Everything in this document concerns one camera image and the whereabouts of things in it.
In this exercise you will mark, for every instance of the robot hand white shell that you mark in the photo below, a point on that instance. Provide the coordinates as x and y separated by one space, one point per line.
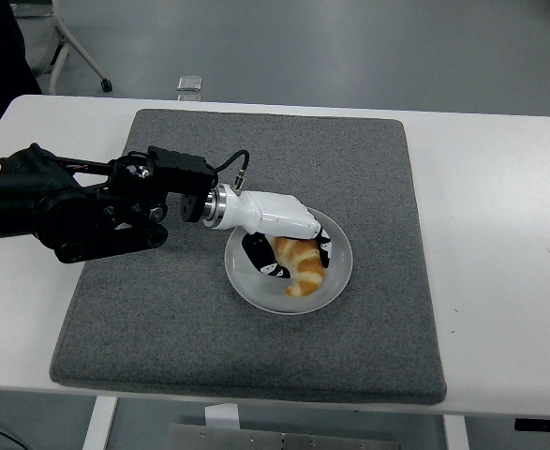
279 215

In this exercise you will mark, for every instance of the golden croissant bread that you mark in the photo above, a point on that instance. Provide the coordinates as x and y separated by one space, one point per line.
305 267

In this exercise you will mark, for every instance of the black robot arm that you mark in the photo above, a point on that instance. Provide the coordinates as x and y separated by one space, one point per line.
92 211

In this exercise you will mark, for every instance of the white round plate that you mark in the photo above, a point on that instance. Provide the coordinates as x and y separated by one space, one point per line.
335 276

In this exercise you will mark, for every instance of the grey felt mat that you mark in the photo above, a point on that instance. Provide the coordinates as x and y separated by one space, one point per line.
256 347

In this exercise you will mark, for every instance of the large metal floor socket cover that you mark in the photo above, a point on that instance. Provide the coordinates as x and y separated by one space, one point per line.
190 83

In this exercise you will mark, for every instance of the white table leg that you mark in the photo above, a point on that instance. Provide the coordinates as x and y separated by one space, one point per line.
456 433
99 424

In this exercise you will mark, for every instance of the black table control panel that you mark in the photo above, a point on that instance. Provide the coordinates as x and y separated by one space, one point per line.
544 424

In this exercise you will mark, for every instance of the white bracket under table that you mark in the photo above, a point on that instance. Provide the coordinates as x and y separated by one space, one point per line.
221 416

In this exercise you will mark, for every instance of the white frame chair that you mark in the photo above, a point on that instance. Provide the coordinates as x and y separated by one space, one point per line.
75 47

